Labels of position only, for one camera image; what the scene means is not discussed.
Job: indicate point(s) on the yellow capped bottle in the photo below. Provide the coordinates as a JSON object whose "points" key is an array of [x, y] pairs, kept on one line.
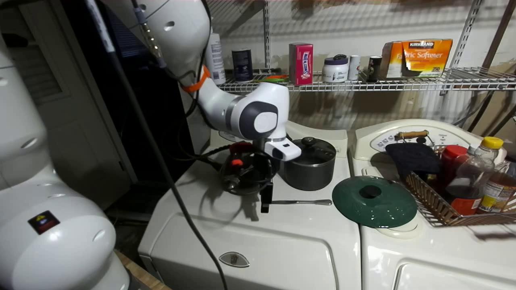
{"points": [[493, 143]]}

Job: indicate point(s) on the pink box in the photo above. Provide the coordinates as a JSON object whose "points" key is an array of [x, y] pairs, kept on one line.
{"points": [[302, 61]]}

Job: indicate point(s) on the dark blue cloth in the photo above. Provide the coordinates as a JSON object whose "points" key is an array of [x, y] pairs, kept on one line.
{"points": [[412, 158]]}

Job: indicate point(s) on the orange fabric softener box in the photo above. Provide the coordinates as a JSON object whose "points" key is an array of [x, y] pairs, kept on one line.
{"points": [[428, 53]]}

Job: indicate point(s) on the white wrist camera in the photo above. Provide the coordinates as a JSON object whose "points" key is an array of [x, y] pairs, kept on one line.
{"points": [[285, 148]]}

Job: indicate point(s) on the green round lid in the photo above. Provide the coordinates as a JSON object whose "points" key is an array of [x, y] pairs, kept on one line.
{"points": [[376, 206]]}

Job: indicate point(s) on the red bottle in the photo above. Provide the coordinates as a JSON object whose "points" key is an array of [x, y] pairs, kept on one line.
{"points": [[454, 156]]}

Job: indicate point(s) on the clear bottle with dark liquid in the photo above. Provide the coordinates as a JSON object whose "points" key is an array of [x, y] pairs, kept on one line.
{"points": [[467, 179]]}

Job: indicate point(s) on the black frying pan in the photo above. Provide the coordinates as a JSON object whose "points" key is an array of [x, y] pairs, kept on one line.
{"points": [[228, 185]]}

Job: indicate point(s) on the white jar with dark lid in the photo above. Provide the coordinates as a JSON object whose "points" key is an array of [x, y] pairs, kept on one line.
{"points": [[336, 69]]}

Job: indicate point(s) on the orange and white box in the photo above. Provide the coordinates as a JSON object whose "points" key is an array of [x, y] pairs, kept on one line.
{"points": [[391, 59]]}

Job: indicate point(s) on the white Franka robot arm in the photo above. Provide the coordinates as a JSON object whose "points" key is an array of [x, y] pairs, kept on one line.
{"points": [[54, 214]]}

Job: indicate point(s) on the small white cup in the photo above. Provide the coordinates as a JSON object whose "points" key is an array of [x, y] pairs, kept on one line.
{"points": [[354, 66]]}

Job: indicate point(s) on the small dark container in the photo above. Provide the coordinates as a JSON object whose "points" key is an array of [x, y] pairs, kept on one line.
{"points": [[375, 66]]}

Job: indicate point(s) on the white spray bottle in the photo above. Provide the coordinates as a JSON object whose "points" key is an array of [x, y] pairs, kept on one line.
{"points": [[217, 56]]}

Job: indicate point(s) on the dark pot with lid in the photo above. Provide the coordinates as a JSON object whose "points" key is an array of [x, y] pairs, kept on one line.
{"points": [[317, 166]]}

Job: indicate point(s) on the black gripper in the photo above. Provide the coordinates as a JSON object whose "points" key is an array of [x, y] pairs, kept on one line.
{"points": [[247, 169]]}

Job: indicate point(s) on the grey louvered door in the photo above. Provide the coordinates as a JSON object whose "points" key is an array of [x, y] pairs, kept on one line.
{"points": [[75, 106]]}

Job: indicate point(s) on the silver knife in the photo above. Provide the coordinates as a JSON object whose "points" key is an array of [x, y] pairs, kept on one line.
{"points": [[307, 201]]}

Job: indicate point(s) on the white dryer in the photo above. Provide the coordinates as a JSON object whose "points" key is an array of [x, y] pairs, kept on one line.
{"points": [[430, 258]]}

